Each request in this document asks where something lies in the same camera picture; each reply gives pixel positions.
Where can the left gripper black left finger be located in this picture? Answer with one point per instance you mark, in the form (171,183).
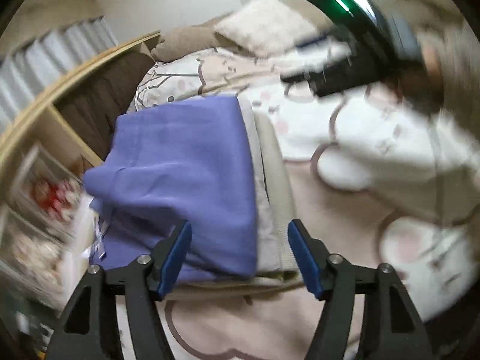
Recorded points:
(88,328)

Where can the purple-blue garment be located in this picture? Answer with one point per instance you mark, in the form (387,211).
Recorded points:
(188,160)

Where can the white sleeved forearm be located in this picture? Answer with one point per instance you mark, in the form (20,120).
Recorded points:
(425,166)

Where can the beige folded clothes stack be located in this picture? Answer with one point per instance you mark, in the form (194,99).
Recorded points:
(277,270)

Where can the bunny print bed sheet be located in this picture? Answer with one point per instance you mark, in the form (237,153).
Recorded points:
(438,264)

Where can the white fluffy pillow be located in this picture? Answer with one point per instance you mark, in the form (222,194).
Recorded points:
(266,28)

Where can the brown headboard cushion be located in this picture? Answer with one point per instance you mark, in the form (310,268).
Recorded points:
(183,41)

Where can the wooden shelf unit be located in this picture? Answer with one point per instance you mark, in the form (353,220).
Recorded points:
(46,220)

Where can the grey striped curtain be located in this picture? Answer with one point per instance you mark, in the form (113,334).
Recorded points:
(31,68)

